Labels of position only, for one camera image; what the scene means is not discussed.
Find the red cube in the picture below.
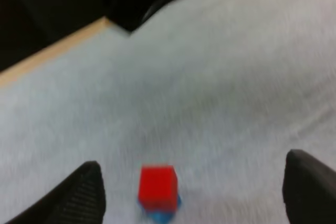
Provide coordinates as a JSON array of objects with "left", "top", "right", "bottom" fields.
[{"left": 138, "top": 164, "right": 180, "bottom": 213}]

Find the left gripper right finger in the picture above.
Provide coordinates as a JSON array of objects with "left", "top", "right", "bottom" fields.
[{"left": 282, "top": 149, "right": 336, "bottom": 224}]

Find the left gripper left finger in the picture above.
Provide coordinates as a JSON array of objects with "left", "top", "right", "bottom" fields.
[{"left": 4, "top": 161, "right": 107, "bottom": 224}]

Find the blue cube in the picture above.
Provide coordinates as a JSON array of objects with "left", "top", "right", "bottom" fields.
[{"left": 137, "top": 194, "right": 183, "bottom": 224}]

